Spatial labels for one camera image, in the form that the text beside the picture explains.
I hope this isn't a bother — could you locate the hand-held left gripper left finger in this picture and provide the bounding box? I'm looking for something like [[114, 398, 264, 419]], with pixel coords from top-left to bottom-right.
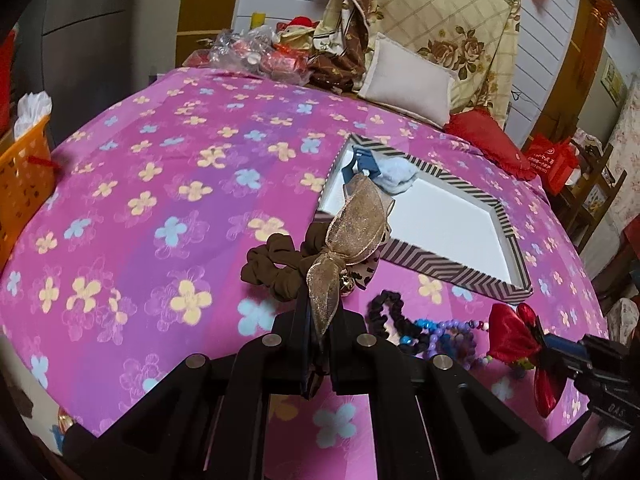
[[62, 292, 315, 480]]

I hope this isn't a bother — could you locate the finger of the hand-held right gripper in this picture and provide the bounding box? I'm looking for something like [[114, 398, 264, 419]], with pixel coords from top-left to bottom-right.
[[542, 332, 590, 376]]

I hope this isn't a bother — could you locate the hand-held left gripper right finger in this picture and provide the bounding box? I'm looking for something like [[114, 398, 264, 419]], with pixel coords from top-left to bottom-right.
[[330, 311, 583, 480]]

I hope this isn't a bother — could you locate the red bow hair clip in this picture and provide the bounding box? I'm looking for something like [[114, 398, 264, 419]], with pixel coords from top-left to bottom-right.
[[487, 302, 561, 418]]

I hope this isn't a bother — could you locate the brown scrunchie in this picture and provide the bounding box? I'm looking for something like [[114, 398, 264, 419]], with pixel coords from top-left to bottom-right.
[[240, 220, 341, 303]]

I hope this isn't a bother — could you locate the gold ribbon bow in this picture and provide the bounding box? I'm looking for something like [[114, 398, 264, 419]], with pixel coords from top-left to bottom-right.
[[305, 175, 396, 338]]

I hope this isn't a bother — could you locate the striped cardboard box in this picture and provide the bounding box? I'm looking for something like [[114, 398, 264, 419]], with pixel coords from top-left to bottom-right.
[[315, 132, 533, 306]]

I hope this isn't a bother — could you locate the black scrunchie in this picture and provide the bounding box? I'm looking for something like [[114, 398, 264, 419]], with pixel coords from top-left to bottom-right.
[[367, 289, 431, 356]]

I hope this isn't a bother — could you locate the leopard print bow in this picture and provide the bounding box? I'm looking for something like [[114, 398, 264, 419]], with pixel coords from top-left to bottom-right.
[[345, 247, 386, 292]]

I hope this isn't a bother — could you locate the wooden chair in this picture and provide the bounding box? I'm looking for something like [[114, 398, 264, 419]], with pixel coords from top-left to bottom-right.
[[550, 140, 628, 256]]

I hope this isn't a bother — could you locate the light blue fluffy scrunchie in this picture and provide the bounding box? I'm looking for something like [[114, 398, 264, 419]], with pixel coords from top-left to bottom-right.
[[372, 155, 421, 196]]

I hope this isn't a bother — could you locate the red shopping bag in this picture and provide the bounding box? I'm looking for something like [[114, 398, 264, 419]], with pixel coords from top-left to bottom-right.
[[522, 132, 581, 193]]

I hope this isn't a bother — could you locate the blue hair clip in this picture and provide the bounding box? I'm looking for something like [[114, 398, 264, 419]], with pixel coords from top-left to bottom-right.
[[342, 142, 381, 183]]

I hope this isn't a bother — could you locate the floral curtain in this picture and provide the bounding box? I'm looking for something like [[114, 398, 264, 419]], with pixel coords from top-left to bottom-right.
[[607, 80, 640, 221]]

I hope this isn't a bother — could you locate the red frilled cushion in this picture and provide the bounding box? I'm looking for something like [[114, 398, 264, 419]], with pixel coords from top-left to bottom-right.
[[447, 107, 538, 181]]

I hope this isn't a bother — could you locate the pink floral bedsheet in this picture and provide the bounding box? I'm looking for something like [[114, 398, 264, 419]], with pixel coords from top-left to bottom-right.
[[0, 67, 608, 480]]

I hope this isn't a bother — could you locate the small white pillow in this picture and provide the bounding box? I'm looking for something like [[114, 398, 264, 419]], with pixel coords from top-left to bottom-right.
[[357, 32, 458, 128]]

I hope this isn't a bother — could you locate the brown floral cloth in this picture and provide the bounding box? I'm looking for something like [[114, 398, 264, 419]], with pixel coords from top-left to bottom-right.
[[305, 0, 376, 96]]

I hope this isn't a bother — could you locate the clear plastic bag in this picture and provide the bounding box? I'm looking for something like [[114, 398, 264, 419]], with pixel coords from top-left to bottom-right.
[[207, 25, 313, 86]]

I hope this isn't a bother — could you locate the red plush toy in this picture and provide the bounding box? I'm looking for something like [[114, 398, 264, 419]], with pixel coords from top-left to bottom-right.
[[277, 16, 321, 53]]

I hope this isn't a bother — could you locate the orange plastic basket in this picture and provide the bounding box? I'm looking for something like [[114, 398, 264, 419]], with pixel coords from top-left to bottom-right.
[[0, 115, 56, 271]]

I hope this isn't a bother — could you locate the brown wooden door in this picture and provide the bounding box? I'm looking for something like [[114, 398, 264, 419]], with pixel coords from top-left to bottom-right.
[[180, 0, 246, 68]]

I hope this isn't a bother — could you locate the white plastic bag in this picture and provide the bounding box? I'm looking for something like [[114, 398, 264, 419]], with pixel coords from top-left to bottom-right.
[[14, 91, 53, 138]]

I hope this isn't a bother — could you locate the grey refrigerator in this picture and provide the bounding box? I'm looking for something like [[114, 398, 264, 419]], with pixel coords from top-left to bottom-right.
[[40, 0, 186, 78]]

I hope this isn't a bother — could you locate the colourful flower bead bracelet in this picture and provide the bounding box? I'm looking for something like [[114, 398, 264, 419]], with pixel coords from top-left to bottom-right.
[[477, 352, 536, 376]]

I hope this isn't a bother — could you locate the multicoloured round bead bracelet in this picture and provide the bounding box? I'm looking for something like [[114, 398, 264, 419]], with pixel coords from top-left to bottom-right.
[[414, 316, 443, 347]]

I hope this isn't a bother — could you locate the purple bead bracelet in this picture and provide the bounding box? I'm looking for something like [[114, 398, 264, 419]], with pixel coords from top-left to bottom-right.
[[425, 317, 481, 361]]

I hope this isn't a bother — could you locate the wall picture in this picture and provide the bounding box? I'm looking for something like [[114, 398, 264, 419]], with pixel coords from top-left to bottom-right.
[[602, 57, 626, 106]]

